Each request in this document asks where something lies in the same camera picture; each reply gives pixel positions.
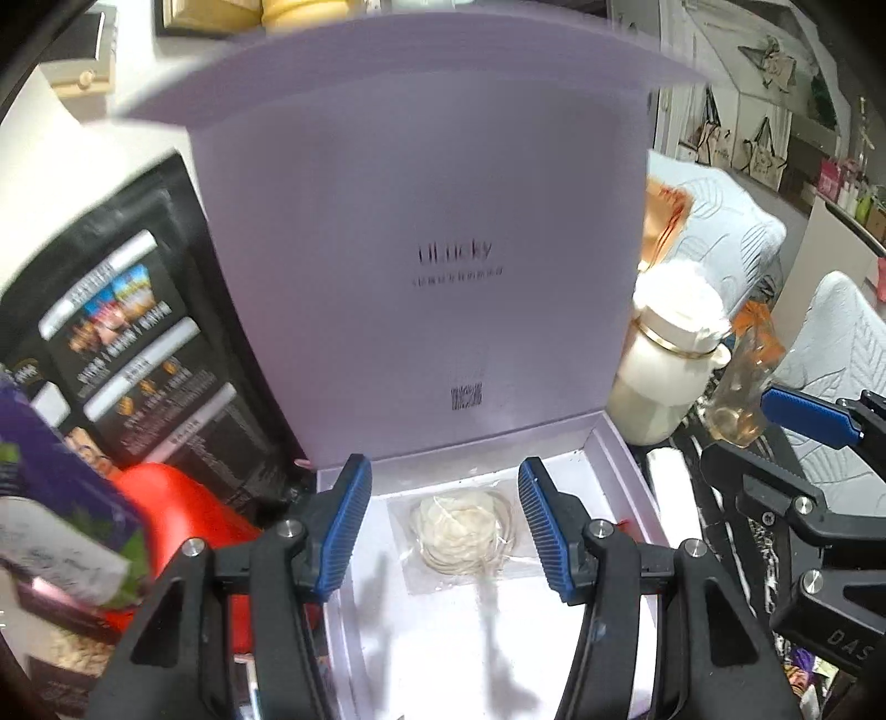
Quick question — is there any white coil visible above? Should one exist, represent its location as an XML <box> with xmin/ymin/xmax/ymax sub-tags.
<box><xmin>388</xmin><ymin>481</ymin><xmax>548</xmax><ymax>596</ymax></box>

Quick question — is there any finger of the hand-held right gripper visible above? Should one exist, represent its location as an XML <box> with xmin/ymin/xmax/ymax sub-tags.
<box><xmin>700</xmin><ymin>439</ymin><xmax>886</xmax><ymax>555</ymax></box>
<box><xmin>760</xmin><ymin>386</ymin><xmax>886</xmax><ymax>458</ymax></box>

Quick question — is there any purple printed carton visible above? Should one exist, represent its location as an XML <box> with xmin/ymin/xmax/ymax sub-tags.
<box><xmin>0</xmin><ymin>374</ymin><xmax>150</xmax><ymax>610</ymax></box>

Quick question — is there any clear bag of beige grains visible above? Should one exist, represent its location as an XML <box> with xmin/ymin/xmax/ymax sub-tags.
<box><xmin>28</xmin><ymin>633</ymin><xmax>119</xmax><ymax>693</ymax></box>

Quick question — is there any lavender gift box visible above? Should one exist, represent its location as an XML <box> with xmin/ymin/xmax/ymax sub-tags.
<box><xmin>111</xmin><ymin>14</ymin><xmax>710</xmax><ymax>720</ymax></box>

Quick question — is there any red plastic container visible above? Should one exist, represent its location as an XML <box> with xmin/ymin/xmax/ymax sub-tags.
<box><xmin>104</xmin><ymin>462</ymin><xmax>323</xmax><ymax>655</ymax></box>

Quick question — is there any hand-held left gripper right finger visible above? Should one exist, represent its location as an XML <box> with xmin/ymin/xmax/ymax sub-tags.
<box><xmin>518</xmin><ymin>455</ymin><xmax>804</xmax><ymax>720</ymax></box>

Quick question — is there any row of small bottles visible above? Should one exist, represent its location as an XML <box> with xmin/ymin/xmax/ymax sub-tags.
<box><xmin>817</xmin><ymin>153</ymin><xmax>886</xmax><ymax>224</ymax></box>

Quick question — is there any black printed pouch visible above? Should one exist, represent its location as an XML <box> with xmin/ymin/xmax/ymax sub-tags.
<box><xmin>0</xmin><ymin>148</ymin><xmax>306</xmax><ymax>527</ymax></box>

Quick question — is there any cream jar with gold band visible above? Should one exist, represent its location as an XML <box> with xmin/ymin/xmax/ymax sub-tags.
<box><xmin>607</xmin><ymin>266</ymin><xmax>735</xmax><ymax>448</ymax></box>

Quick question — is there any yellow container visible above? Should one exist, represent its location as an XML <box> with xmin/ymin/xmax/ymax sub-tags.
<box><xmin>261</xmin><ymin>0</ymin><xmax>348</xmax><ymax>33</ymax></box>

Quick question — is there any clear drinking glass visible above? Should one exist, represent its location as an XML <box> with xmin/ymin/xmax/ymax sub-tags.
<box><xmin>706</xmin><ymin>332</ymin><xmax>783</xmax><ymax>445</ymax></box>

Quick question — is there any orange foil packet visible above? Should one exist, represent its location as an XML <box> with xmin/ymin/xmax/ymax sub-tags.
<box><xmin>645</xmin><ymin>176</ymin><xmax>694</xmax><ymax>272</ymax></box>

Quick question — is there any canvas tote bag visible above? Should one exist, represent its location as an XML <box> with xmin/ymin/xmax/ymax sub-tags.
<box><xmin>735</xmin><ymin>116</ymin><xmax>791</xmax><ymax>193</ymax></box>
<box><xmin>682</xmin><ymin>89</ymin><xmax>735</xmax><ymax>168</ymax></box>

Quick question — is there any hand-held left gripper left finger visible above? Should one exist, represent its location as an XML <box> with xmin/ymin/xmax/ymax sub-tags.
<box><xmin>86</xmin><ymin>453</ymin><xmax>375</xmax><ymax>720</ymax></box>

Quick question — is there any white quilted cushion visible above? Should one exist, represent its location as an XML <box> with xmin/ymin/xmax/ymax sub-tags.
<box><xmin>647</xmin><ymin>152</ymin><xmax>789</xmax><ymax>309</ymax></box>
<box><xmin>779</xmin><ymin>271</ymin><xmax>886</xmax><ymax>486</ymax></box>

